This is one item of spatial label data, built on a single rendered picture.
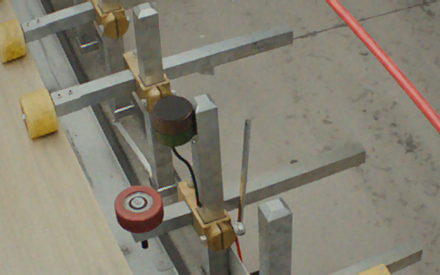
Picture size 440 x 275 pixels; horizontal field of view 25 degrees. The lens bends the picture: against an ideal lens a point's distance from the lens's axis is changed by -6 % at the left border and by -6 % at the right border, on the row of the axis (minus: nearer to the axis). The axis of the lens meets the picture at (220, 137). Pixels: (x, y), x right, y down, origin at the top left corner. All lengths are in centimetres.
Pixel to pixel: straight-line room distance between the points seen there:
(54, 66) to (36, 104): 67
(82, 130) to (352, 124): 114
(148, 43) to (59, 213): 32
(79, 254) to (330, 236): 132
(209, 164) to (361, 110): 165
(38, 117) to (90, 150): 44
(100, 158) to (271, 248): 86
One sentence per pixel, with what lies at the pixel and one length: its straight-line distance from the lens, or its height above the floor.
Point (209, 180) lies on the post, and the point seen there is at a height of 96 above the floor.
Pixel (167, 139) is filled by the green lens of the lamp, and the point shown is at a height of 108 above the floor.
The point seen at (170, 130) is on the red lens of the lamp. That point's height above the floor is 110.
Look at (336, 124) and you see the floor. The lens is 316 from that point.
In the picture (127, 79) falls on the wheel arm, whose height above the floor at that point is 96.
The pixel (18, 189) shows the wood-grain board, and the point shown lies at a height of 90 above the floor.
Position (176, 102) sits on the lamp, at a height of 111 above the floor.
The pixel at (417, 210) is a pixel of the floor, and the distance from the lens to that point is 292.
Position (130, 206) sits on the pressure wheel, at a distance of 168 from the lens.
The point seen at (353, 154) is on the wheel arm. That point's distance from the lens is 181.
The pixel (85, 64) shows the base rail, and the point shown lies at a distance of 231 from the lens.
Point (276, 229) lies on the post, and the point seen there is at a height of 110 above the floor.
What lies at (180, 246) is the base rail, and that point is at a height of 70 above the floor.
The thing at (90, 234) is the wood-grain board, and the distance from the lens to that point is 165.
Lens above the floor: 211
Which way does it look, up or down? 42 degrees down
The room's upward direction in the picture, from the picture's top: 4 degrees counter-clockwise
